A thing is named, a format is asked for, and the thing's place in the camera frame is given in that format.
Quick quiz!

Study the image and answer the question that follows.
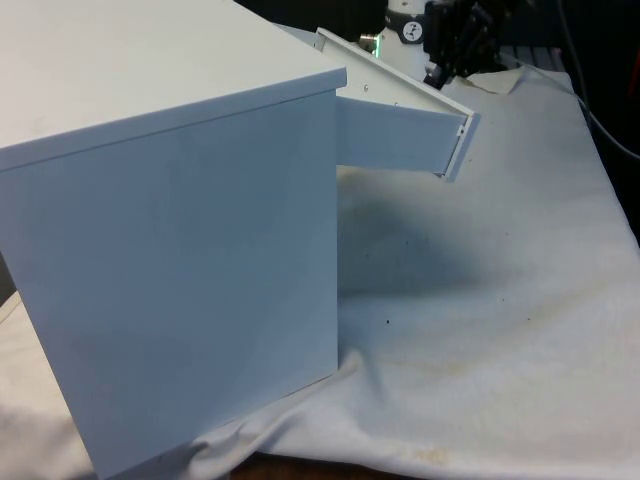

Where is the white drawer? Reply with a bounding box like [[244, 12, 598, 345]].
[[315, 27, 482, 184]]

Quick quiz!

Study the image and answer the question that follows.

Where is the white chest of drawers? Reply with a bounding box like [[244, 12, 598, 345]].
[[0, 0, 349, 479]]

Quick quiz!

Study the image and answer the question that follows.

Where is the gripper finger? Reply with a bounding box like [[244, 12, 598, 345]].
[[423, 0, 455, 91], [452, 0, 507, 79]]

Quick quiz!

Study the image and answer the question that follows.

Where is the grey cable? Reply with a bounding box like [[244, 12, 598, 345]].
[[558, 0, 640, 159]]

